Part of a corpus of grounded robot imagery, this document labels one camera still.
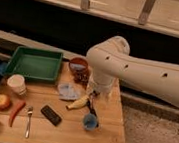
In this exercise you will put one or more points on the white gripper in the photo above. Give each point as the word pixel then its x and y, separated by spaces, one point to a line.
pixel 101 86

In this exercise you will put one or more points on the black eraser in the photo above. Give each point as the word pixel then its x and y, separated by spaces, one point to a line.
pixel 51 115

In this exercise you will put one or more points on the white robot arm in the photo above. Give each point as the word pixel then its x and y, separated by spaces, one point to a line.
pixel 111 59

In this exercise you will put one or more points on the green plastic tray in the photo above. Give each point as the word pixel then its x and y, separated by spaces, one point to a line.
pixel 35 64

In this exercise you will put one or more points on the black scissors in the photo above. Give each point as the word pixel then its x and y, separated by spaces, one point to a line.
pixel 90 102

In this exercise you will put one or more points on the yellow banana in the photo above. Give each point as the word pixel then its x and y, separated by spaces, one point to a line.
pixel 79 103

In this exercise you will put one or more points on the brown bowl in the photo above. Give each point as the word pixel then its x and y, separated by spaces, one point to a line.
pixel 79 68

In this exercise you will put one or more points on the light blue cloth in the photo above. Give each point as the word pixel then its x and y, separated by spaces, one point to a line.
pixel 67 92

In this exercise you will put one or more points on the blue cup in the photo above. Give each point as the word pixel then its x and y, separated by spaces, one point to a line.
pixel 90 122

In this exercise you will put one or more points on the silver metal fork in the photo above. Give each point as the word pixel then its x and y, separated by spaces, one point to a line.
pixel 29 113

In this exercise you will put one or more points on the white paper cup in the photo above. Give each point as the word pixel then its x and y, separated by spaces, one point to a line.
pixel 17 84

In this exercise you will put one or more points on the red chili pepper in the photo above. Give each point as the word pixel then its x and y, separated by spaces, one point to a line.
pixel 19 105

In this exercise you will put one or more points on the blue object left edge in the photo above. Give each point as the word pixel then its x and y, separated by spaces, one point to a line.
pixel 3 67

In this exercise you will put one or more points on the red yellow apple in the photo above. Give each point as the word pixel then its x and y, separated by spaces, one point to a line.
pixel 4 101

